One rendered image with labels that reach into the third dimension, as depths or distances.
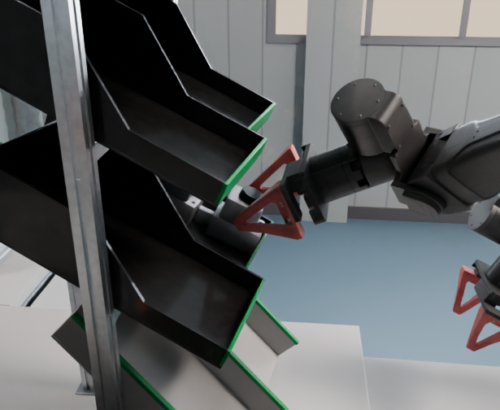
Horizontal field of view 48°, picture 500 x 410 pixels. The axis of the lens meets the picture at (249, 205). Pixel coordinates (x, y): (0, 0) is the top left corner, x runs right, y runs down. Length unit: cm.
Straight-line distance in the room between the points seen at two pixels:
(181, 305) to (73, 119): 22
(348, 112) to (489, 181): 15
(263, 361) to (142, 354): 23
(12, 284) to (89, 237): 92
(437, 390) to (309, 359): 22
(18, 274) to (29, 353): 31
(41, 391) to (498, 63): 305
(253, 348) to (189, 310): 28
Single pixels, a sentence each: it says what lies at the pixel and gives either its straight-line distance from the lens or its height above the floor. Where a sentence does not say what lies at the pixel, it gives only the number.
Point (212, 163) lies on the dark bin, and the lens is 51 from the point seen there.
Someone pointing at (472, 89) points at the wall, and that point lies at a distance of 357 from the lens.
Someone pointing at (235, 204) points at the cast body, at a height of 126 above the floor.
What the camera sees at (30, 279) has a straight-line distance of 140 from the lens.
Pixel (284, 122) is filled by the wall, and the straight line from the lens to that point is 351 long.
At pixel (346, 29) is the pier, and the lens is 332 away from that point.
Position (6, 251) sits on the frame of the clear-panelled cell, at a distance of 151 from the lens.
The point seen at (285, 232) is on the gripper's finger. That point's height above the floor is 125.
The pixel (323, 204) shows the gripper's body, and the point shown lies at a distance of 65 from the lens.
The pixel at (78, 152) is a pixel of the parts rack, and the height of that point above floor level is 139.
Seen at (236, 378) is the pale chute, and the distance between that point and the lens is 72.
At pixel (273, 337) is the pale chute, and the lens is 85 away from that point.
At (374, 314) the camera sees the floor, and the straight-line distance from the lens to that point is 277.
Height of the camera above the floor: 153
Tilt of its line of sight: 23 degrees down
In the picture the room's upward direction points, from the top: straight up
